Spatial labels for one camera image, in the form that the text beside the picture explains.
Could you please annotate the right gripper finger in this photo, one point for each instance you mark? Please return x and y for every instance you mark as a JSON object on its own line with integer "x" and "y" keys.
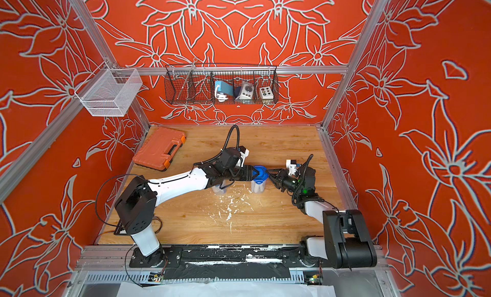
{"x": 275, "y": 171}
{"x": 272, "y": 177}

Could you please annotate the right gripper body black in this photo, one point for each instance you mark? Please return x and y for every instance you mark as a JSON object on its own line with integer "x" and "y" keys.
{"x": 286, "y": 183}

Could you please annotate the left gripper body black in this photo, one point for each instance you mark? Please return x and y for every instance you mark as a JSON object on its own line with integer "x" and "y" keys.
{"x": 239, "y": 174}

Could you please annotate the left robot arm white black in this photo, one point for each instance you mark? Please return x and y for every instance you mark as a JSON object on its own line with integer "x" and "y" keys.
{"x": 136, "y": 205}

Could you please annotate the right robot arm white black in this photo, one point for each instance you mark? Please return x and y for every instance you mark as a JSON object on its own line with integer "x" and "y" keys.
{"x": 346, "y": 242}

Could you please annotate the left clear cup blue lid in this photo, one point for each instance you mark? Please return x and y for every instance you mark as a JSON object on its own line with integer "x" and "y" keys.
{"x": 219, "y": 189}

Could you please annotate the white button box in basket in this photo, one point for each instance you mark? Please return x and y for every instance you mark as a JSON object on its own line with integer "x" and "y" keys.
{"x": 266, "y": 94}

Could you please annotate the white grey device in basket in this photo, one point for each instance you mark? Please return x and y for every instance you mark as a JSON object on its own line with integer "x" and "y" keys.
{"x": 245, "y": 92}

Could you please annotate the blue white item in basket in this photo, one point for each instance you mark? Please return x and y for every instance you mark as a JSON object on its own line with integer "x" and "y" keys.
{"x": 223, "y": 91}

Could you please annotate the orange plastic tool case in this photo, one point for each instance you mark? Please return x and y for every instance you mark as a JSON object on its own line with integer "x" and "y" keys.
{"x": 160, "y": 148}

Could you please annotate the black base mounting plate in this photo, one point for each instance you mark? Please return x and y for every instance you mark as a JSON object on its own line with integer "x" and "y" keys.
{"x": 228, "y": 262}

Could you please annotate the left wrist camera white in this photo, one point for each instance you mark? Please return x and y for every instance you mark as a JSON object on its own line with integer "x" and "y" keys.
{"x": 244, "y": 153}

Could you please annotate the black wire wall basket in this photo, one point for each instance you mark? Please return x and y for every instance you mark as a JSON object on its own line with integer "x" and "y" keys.
{"x": 193, "y": 84}

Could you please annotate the clear plastic wall bin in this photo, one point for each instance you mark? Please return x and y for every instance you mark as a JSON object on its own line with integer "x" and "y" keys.
{"x": 108, "y": 95}

